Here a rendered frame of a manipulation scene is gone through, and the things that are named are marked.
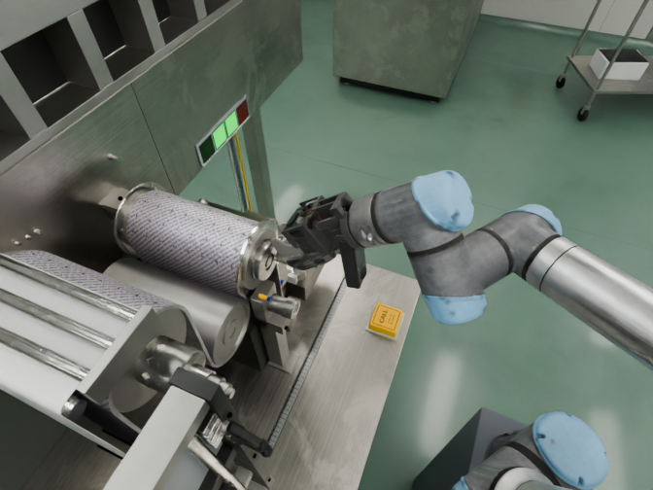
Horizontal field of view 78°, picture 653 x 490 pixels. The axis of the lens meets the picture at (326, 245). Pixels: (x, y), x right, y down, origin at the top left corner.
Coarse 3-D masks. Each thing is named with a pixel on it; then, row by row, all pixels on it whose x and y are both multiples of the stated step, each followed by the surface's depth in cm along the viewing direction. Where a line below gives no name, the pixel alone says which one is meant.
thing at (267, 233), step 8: (144, 192) 77; (136, 200) 75; (128, 208) 74; (128, 216) 74; (264, 232) 71; (272, 232) 74; (256, 240) 69; (256, 248) 69; (248, 256) 68; (248, 264) 68; (248, 272) 69; (248, 280) 70; (256, 280) 74; (248, 288) 72
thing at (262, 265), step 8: (264, 240) 72; (264, 248) 70; (272, 248) 72; (256, 256) 70; (264, 256) 70; (272, 256) 74; (256, 264) 70; (264, 264) 71; (272, 264) 75; (256, 272) 70; (264, 272) 72
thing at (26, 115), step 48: (0, 0) 53; (48, 0) 58; (96, 0) 65; (144, 0) 74; (192, 0) 85; (240, 0) 100; (0, 48) 54; (48, 48) 68; (96, 48) 68; (144, 48) 80; (0, 96) 57; (48, 96) 70; (96, 96) 70; (0, 144) 61
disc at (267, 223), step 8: (264, 224) 71; (272, 224) 74; (256, 232) 69; (248, 240) 67; (248, 248) 68; (240, 256) 66; (240, 264) 67; (240, 272) 68; (240, 280) 69; (240, 288) 70; (256, 288) 76; (248, 296) 74
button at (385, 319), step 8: (376, 304) 105; (384, 304) 105; (376, 312) 103; (384, 312) 103; (392, 312) 103; (400, 312) 103; (376, 320) 102; (384, 320) 102; (392, 320) 102; (376, 328) 101; (384, 328) 101; (392, 328) 101
